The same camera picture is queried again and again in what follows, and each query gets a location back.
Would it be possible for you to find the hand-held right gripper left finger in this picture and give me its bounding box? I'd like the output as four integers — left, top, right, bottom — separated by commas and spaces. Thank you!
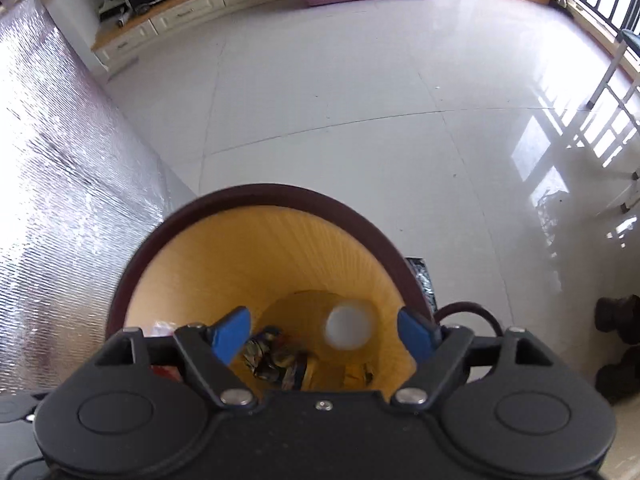
65, 306, 256, 409

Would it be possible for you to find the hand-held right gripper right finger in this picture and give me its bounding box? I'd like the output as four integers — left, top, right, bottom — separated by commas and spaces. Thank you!
391, 306, 583, 408

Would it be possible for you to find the crushed blue can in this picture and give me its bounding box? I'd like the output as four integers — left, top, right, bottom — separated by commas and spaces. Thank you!
241, 326, 322, 392

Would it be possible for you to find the yellow bin with dark rim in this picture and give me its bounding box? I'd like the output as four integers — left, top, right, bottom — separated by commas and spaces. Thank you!
106, 183, 504, 394

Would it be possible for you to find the black dumbbell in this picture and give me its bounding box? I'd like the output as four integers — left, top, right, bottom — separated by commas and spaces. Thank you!
594, 359, 640, 405
594, 294, 640, 337

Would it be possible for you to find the silver foil sheet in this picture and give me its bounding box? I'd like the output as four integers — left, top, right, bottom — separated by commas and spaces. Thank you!
0, 1, 197, 397

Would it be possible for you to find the cream low drawer cabinet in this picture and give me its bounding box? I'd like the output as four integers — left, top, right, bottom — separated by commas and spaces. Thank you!
91, 0, 302, 74

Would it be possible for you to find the white chair with blue cushion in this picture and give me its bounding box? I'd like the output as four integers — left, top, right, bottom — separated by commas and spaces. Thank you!
586, 29, 640, 217

